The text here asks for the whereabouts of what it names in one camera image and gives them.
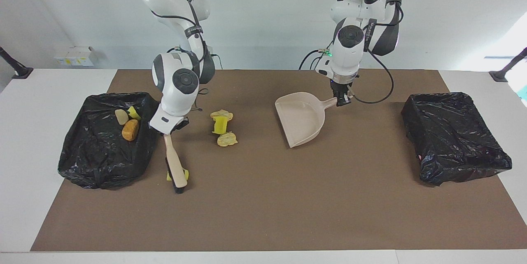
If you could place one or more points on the white wall box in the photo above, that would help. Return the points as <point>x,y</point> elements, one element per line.
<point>76,56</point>

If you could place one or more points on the brown table mat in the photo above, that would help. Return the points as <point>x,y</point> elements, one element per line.
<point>263,214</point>

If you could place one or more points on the notched yellow sponge piece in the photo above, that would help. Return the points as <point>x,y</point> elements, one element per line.
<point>221,125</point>

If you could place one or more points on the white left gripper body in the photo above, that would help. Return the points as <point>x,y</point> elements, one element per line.
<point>343,87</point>

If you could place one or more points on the beige plastic dustpan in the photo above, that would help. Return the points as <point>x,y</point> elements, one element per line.
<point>300,120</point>

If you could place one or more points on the black bag-lined bin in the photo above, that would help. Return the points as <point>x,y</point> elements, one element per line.
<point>94,161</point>
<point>453,140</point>

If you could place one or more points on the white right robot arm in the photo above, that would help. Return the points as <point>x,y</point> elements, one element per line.
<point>177,91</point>

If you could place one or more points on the beige layered sponge chunk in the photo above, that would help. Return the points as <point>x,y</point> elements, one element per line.
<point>121,117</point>

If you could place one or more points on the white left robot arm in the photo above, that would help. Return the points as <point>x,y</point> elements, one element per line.
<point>348,50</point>

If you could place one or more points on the green and yellow sponge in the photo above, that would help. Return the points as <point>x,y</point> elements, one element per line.
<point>186,174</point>

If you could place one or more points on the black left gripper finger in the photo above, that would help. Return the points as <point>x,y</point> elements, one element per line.
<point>349,98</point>
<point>341,100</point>

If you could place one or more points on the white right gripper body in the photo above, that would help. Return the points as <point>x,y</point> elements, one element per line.
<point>169,126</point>

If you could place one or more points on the black stand pole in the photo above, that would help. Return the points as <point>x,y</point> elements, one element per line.
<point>500,75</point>
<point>22,72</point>

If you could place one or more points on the beige food piece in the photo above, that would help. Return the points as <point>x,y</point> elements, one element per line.
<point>227,139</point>
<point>222,113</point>

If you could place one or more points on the yellow sponge wedge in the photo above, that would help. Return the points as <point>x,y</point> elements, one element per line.
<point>134,113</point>

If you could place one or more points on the orange-brown sponge lump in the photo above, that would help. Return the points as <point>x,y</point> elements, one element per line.
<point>130,130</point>

